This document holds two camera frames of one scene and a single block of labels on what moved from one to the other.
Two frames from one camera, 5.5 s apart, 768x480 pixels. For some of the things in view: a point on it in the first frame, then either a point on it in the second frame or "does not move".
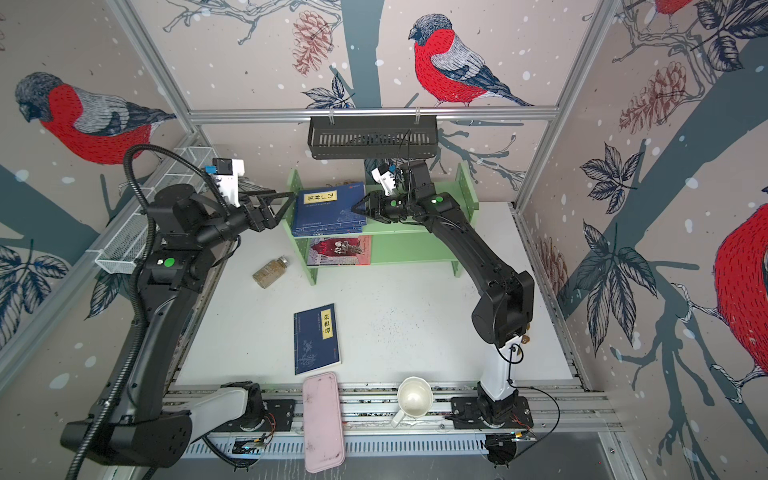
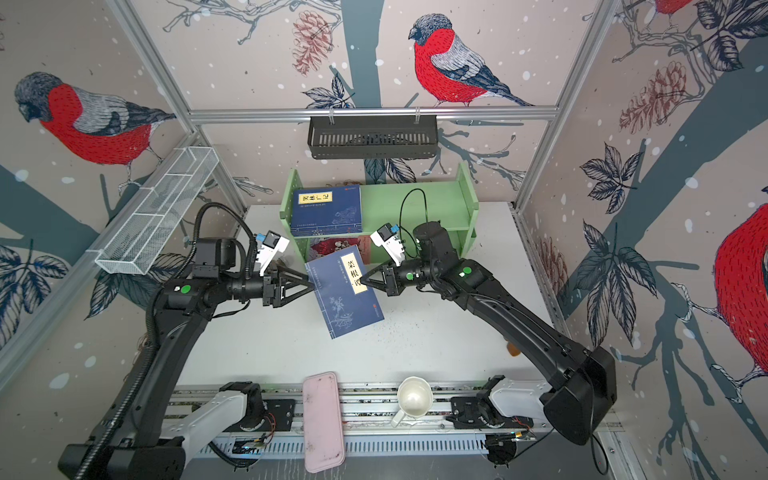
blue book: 328,211 does not move
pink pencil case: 322,420 does not move
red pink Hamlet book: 339,251 does not move
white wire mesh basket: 127,247 does not move
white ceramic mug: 415,398 does not move
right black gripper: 385,214 → 393,282
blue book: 316,344 → 347,303
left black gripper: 267,217 → 273,295
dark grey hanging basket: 373,137 does not move
